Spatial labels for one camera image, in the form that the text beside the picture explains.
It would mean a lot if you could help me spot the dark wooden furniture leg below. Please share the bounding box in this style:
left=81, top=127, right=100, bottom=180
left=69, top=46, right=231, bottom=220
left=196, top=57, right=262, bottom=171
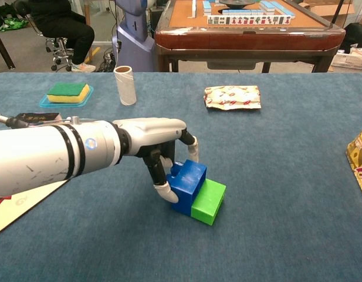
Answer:
left=0, top=26, right=16, bottom=70

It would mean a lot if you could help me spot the white sneaker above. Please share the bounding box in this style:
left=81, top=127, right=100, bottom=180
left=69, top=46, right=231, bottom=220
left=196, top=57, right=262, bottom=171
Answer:
left=70, top=62, right=97, bottom=73

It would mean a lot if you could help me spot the black cable tangle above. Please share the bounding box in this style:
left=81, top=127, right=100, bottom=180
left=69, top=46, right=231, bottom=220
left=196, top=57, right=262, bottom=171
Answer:
left=102, top=49, right=117, bottom=73

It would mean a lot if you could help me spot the person in black clothes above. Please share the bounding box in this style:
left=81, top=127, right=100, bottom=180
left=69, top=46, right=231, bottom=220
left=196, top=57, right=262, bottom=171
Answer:
left=29, top=0, right=96, bottom=65

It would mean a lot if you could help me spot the blue felt table cloth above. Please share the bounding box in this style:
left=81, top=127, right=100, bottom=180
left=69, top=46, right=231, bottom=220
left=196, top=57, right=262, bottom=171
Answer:
left=0, top=72, right=362, bottom=282

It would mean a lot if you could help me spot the face-up mahjong tile row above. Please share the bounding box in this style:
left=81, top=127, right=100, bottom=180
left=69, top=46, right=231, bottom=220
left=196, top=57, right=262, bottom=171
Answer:
left=207, top=14, right=292, bottom=26

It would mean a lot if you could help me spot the grey blue robot pedestal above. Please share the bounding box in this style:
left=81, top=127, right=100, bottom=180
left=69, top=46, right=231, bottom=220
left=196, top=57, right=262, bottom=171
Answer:
left=111, top=0, right=157, bottom=72

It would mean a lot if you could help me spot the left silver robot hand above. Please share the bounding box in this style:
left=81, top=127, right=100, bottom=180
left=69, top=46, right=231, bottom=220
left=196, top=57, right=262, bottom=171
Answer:
left=113, top=117, right=199, bottom=204

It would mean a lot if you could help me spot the gold snack package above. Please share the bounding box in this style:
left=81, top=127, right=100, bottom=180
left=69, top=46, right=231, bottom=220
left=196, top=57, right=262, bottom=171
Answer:
left=345, top=128, right=362, bottom=205

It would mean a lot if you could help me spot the sponge in blue tray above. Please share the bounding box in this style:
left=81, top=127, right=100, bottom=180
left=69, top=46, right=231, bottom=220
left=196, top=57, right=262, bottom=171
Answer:
left=39, top=85, right=94, bottom=108

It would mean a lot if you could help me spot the green toy block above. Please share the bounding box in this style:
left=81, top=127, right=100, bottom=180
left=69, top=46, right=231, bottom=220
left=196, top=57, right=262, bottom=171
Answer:
left=191, top=178, right=227, bottom=226

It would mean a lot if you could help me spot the brown mahjong table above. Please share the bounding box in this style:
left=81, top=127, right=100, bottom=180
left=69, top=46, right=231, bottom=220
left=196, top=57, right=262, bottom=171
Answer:
left=154, top=0, right=346, bottom=73

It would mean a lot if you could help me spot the cardboard box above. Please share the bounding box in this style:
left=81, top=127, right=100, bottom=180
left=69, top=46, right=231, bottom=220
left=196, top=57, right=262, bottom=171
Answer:
left=297, top=0, right=356, bottom=17

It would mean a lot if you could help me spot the small black carton box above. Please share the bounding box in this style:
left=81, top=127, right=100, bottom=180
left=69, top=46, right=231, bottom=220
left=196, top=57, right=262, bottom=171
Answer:
left=15, top=112, right=63, bottom=127

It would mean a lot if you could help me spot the white red patterned packet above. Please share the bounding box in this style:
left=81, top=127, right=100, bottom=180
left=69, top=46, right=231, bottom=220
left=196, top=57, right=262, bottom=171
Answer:
left=203, top=85, right=262, bottom=110

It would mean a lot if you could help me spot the green yellow sponge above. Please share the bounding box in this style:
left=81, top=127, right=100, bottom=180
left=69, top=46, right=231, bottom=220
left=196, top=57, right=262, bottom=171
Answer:
left=46, top=82, right=91, bottom=104

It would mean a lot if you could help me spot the chrome swivel chair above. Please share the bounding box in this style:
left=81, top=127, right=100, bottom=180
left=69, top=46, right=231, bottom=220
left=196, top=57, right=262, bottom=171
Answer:
left=12, top=0, right=75, bottom=72

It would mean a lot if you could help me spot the green black bag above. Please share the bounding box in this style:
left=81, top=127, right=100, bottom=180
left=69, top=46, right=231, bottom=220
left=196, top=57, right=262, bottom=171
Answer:
left=0, top=2, right=29, bottom=32

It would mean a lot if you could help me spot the black tripod stand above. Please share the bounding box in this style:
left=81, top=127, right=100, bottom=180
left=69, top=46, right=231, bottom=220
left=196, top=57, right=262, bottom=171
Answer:
left=334, top=0, right=346, bottom=27

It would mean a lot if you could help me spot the cardboard paper roll tube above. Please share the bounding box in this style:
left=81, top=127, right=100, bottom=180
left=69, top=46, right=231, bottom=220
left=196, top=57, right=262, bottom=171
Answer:
left=113, top=65, right=137, bottom=106

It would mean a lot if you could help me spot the blue toy block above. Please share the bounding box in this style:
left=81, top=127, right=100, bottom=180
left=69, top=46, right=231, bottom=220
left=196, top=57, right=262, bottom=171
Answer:
left=166, top=159, right=208, bottom=217

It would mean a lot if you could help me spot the white plastic basket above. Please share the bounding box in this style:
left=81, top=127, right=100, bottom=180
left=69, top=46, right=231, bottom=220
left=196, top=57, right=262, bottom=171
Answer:
left=330, top=46, right=362, bottom=71

